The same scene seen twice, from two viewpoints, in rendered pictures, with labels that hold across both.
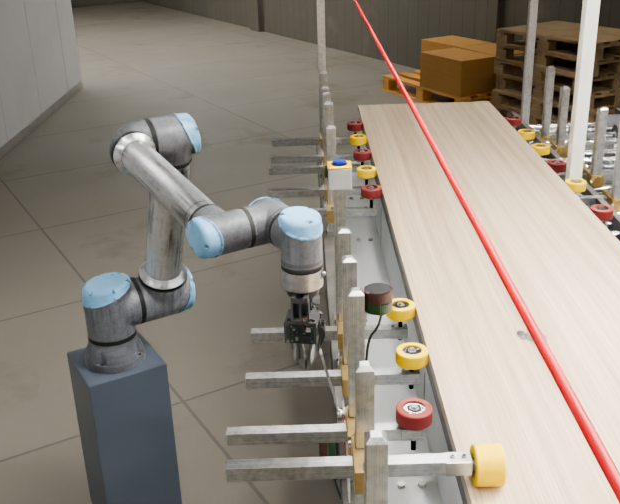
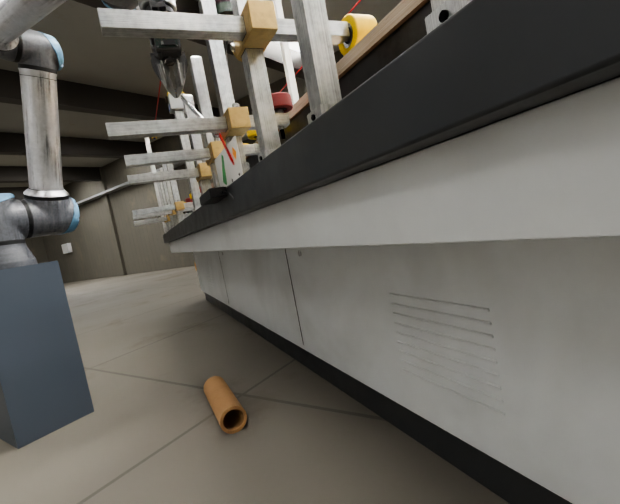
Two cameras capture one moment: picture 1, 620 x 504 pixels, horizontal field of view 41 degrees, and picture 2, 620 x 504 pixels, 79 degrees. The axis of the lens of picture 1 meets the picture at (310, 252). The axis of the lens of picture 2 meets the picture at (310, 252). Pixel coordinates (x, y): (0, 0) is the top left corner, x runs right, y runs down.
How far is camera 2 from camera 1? 151 cm
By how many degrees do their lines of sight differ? 30
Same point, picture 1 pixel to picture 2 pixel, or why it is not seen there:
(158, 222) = (33, 128)
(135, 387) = (27, 279)
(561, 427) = not seen: hidden behind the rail
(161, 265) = (42, 174)
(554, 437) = not seen: hidden behind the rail
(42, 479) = not seen: outside the picture
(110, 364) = not seen: outside the picture
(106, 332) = not seen: outside the picture
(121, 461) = (19, 355)
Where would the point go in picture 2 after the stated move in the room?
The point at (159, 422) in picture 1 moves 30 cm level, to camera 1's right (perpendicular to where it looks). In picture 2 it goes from (57, 316) to (144, 296)
